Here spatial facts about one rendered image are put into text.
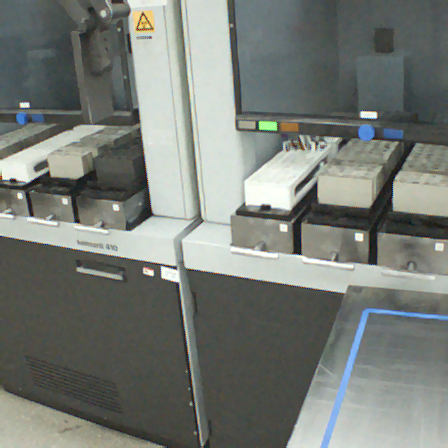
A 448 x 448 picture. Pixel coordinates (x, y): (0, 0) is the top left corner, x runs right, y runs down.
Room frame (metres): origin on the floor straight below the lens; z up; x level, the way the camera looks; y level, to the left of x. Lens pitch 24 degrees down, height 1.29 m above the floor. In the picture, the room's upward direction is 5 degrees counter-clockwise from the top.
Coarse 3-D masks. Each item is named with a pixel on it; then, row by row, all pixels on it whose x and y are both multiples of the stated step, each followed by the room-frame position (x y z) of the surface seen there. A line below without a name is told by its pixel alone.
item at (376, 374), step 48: (384, 288) 0.79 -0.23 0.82; (336, 336) 0.68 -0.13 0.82; (384, 336) 0.66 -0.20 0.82; (432, 336) 0.65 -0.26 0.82; (336, 384) 0.58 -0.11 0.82; (384, 384) 0.57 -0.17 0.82; (432, 384) 0.55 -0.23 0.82; (336, 432) 0.49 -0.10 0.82; (384, 432) 0.48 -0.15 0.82; (432, 432) 0.47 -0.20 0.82
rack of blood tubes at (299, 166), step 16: (272, 160) 1.31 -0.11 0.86; (288, 160) 1.30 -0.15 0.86; (304, 160) 1.29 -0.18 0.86; (320, 160) 1.31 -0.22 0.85; (256, 176) 1.21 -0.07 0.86; (272, 176) 1.20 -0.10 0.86; (288, 176) 1.19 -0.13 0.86; (304, 176) 1.21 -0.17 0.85; (256, 192) 1.17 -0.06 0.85; (272, 192) 1.15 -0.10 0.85; (288, 192) 1.14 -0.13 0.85; (272, 208) 1.15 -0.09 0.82; (288, 208) 1.14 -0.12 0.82
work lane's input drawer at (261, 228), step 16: (240, 208) 1.16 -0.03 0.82; (256, 208) 1.15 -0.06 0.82; (304, 208) 1.16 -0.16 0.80; (240, 224) 1.14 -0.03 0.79; (256, 224) 1.13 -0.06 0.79; (272, 224) 1.11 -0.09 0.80; (288, 224) 1.09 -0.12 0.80; (240, 240) 1.14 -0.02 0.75; (256, 240) 1.13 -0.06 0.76; (272, 240) 1.11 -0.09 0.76; (288, 240) 1.10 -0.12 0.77; (256, 256) 1.08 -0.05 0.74; (272, 256) 1.07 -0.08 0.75
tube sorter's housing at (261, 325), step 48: (192, 0) 1.28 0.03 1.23; (192, 48) 1.28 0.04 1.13; (192, 96) 1.29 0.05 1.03; (240, 144) 1.24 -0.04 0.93; (240, 192) 1.24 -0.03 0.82; (192, 240) 1.20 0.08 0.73; (192, 288) 1.20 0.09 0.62; (240, 288) 1.15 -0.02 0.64; (288, 288) 1.10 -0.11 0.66; (336, 288) 1.05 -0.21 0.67; (432, 288) 0.96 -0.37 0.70; (240, 336) 1.15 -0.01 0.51; (288, 336) 1.10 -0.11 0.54; (240, 384) 1.16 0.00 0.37; (288, 384) 1.10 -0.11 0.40; (240, 432) 1.16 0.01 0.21; (288, 432) 1.10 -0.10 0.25
